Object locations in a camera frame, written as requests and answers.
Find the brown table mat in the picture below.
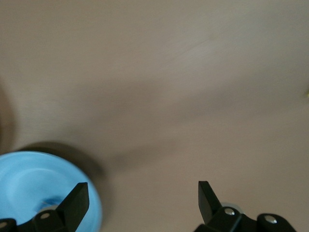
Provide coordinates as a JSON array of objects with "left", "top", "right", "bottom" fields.
[{"left": 0, "top": 0, "right": 309, "bottom": 232}]

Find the blue plate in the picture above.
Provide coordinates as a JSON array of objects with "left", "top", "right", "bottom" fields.
[{"left": 0, "top": 151, "right": 103, "bottom": 232}]

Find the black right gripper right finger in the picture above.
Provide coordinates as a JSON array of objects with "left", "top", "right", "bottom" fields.
[{"left": 195, "top": 181, "right": 296, "bottom": 232}]

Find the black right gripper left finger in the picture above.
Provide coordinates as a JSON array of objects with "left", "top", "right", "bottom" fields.
[{"left": 0, "top": 182, "right": 90, "bottom": 232}]

